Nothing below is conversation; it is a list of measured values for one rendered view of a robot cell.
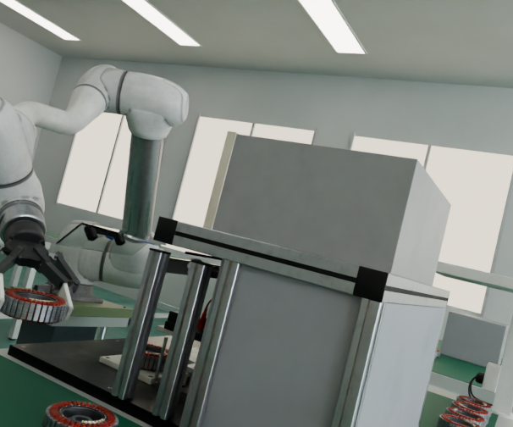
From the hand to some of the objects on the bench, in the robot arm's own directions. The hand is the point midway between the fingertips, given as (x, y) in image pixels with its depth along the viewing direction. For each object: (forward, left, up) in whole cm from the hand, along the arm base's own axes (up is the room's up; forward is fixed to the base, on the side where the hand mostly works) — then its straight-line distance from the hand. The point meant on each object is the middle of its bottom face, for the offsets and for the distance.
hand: (34, 302), depth 94 cm
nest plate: (-4, +34, -14) cm, 37 cm away
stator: (-4, +34, -12) cm, 36 cm away
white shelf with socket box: (+38, +144, -18) cm, 150 cm away
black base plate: (-4, +46, -16) cm, 49 cm away
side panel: (+39, +20, -19) cm, 48 cm away
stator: (+17, +2, -17) cm, 25 cm away
